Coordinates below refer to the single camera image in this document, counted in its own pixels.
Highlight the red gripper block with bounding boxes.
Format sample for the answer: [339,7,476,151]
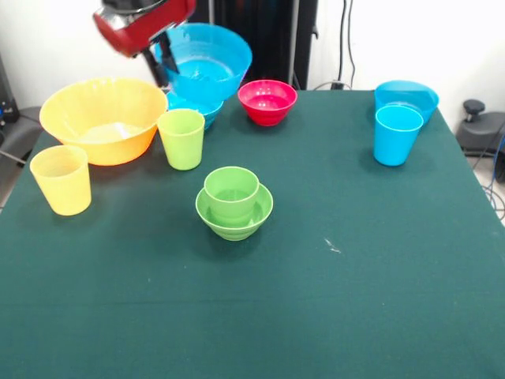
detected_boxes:
[92,0,197,88]

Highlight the blue plastic bowl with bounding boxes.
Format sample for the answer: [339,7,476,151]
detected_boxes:
[153,22,253,104]
[373,80,440,126]

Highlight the green plastic bowl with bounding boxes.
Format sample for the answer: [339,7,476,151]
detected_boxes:
[195,183,275,242]

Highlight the cyan plastic bowl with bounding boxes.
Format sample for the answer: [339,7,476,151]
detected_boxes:
[165,89,225,131]

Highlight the light green plastic cup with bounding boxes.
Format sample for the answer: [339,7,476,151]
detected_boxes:
[156,108,206,171]

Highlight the large orange plastic bowl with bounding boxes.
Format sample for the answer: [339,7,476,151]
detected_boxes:
[39,77,170,166]

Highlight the pink plastic bowl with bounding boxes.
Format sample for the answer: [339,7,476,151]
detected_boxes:
[238,79,298,127]

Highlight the grey floor stand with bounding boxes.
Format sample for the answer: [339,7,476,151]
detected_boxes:
[0,106,43,163]

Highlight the black equipment box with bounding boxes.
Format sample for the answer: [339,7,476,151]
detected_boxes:
[0,53,21,124]

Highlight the yellow plastic cup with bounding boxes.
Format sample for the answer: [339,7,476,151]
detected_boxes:
[29,144,92,216]

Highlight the blue plastic cup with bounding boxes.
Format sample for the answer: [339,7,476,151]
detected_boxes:
[373,105,425,167]

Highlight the dark green tablecloth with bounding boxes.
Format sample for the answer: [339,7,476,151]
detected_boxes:
[0,88,505,379]

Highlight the black knobbed floor stand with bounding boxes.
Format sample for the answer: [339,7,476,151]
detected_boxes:
[457,98,505,159]

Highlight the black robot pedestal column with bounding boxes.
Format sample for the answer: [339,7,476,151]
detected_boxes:
[185,0,320,91]

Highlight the black hanging cable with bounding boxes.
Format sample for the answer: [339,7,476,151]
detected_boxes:
[339,0,356,88]

